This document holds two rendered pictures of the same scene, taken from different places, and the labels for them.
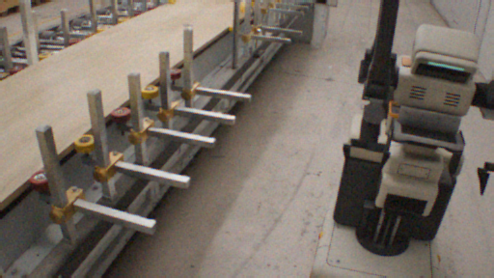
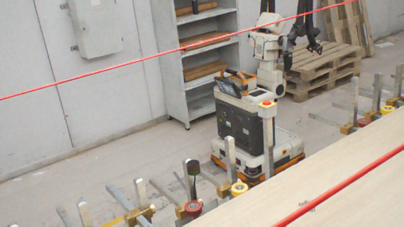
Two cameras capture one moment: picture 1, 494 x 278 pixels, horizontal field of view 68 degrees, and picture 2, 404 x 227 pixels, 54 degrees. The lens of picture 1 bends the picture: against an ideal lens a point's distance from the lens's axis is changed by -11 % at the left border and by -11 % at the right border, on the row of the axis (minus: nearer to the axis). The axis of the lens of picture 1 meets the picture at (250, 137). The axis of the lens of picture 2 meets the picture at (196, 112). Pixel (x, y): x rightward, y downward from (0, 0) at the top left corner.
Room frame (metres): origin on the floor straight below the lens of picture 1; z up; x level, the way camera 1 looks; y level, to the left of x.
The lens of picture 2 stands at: (4.19, 1.12, 2.02)
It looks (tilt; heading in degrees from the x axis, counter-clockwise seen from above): 24 degrees down; 223
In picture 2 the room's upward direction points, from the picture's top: 7 degrees counter-clockwise
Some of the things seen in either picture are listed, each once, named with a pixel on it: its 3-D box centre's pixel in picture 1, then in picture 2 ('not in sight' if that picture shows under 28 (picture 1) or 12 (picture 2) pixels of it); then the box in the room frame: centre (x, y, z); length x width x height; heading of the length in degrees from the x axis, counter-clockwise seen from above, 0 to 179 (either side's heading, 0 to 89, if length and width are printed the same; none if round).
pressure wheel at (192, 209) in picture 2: not in sight; (194, 214); (3.14, 0.06, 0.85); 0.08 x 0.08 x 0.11
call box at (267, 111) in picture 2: not in sight; (267, 110); (2.59, 0.13, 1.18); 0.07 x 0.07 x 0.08; 75
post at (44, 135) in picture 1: (59, 194); not in sight; (0.91, 0.58, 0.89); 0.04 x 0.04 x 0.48; 75
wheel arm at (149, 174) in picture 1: (132, 170); (399, 91); (1.17, 0.41, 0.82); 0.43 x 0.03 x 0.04; 75
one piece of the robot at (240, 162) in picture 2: not in sight; (230, 156); (1.80, -0.76, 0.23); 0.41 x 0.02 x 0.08; 75
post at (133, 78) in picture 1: (138, 128); (396, 96); (1.40, 0.45, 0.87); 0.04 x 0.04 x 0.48; 75
